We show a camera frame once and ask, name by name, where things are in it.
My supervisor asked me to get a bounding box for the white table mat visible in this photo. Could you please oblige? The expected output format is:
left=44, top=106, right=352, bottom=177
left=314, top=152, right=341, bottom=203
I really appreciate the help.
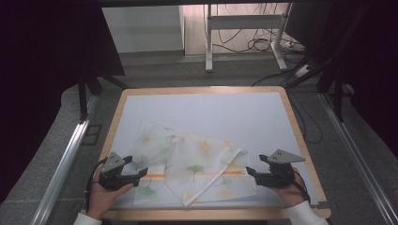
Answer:
left=111, top=91, right=319, bottom=209

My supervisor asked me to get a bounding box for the white leaf-print cloth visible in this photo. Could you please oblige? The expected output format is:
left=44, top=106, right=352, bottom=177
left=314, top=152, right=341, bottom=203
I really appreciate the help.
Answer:
left=121, top=121, right=259, bottom=208

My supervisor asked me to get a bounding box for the person's right hand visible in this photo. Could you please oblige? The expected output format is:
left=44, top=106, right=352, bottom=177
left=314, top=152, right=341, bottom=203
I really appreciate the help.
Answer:
left=268, top=167, right=310, bottom=209

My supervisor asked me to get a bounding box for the person's left hand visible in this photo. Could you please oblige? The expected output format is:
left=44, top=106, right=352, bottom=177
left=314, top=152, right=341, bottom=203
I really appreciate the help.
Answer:
left=86, top=166, right=134, bottom=220

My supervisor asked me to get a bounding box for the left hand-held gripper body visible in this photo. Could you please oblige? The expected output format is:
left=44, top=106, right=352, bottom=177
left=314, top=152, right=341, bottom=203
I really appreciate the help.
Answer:
left=99, top=152, right=140, bottom=192

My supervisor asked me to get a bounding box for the white cabinet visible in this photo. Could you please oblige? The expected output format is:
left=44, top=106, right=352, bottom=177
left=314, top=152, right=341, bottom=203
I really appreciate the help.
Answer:
left=101, top=5, right=186, bottom=54

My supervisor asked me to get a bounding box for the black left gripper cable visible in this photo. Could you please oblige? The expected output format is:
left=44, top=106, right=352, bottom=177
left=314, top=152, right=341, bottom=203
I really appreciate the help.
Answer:
left=84, top=157, right=109, bottom=214

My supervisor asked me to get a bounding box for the wooden-edged table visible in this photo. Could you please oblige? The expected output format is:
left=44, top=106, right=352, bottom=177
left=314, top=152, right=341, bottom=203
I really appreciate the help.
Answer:
left=84, top=86, right=332, bottom=221

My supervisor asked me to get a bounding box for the white power strip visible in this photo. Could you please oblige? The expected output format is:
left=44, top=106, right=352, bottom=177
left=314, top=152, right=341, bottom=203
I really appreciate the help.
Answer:
left=294, top=64, right=312, bottom=79

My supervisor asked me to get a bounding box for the black metal stand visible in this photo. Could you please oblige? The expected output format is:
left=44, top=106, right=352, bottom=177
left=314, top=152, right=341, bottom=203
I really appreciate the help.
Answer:
left=287, top=3, right=371, bottom=124
left=76, top=71, right=130, bottom=124

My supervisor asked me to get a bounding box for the white metal desk frame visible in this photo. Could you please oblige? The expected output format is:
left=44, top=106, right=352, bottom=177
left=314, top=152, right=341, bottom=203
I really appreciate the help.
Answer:
left=205, top=3, right=289, bottom=73

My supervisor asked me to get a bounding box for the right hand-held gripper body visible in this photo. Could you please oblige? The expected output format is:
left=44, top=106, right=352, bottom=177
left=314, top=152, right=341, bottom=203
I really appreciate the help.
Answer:
left=254, top=149, right=306, bottom=188

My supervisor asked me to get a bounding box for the black floor socket plate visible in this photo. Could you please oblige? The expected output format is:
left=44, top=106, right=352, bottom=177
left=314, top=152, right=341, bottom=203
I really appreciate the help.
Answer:
left=82, top=124, right=103, bottom=146

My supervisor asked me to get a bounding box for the black floor cable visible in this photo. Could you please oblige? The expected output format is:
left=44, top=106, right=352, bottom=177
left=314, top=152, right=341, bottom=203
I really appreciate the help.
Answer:
left=287, top=90, right=324, bottom=145

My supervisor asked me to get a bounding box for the dark curtain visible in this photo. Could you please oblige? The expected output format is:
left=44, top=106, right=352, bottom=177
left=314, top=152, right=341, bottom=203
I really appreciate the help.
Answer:
left=339, top=0, right=398, bottom=151
left=0, top=0, right=126, bottom=204

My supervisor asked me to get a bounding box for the tangle of black floor cables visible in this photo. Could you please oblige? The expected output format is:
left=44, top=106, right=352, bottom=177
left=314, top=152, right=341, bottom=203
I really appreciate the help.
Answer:
left=215, top=27, right=283, bottom=54

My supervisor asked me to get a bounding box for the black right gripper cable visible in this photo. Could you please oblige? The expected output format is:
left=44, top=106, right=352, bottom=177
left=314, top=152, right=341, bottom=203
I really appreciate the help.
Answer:
left=292, top=170, right=312, bottom=205

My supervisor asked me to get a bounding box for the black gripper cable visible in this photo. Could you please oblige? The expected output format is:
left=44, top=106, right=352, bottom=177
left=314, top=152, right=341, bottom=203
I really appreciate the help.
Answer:
left=292, top=170, right=312, bottom=205
left=84, top=157, right=109, bottom=214

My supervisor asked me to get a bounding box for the aluminium floor rail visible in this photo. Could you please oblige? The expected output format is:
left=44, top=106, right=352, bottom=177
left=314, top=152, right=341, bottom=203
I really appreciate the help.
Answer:
left=317, top=92, right=398, bottom=225
left=30, top=93, right=99, bottom=225

